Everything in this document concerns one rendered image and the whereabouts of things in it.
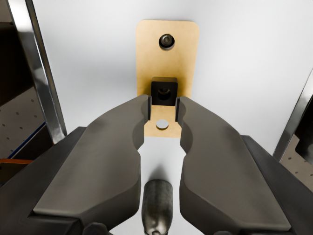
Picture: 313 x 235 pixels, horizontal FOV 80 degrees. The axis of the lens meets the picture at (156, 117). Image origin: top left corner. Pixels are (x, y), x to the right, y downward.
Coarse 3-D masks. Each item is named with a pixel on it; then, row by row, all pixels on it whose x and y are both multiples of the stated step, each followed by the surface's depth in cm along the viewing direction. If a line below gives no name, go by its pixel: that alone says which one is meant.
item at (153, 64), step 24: (144, 24) 11; (168, 24) 11; (192, 24) 11; (144, 48) 12; (192, 48) 12; (144, 72) 12; (168, 72) 12; (192, 72) 12; (168, 96) 13; (168, 120) 14
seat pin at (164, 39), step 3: (162, 36) 12; (165, 36) 12; (168, 36) 12; (171, 36) 12; (162, 39) 12; (165, 39) 12; (168, 39) 12; (171, 39) 12; (162, 42) 12; (165, 42) 12; (168, 42) 12; (165, 45) 13
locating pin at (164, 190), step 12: (156, 180) 20; (144, 192) 20; (156, 192) 19; (168, 192) 19; (144, 204) 18; (156, 204) 18; (168, 204) 18; (144, 216) 17; (156, 216) 17; (168, 216) 17; (144, 228) 17; (156, 228) 17; (168, 228) 17
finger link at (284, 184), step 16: (256, 144) 7; (256, 160) 7; (272, 160) 7; (272, 176) 6; (288, 176) 6; (272, 192) 6; (288, 192) 6; (304, 192) 6; (288, 208) 5; (304, 208) 5; (304, 224) 5
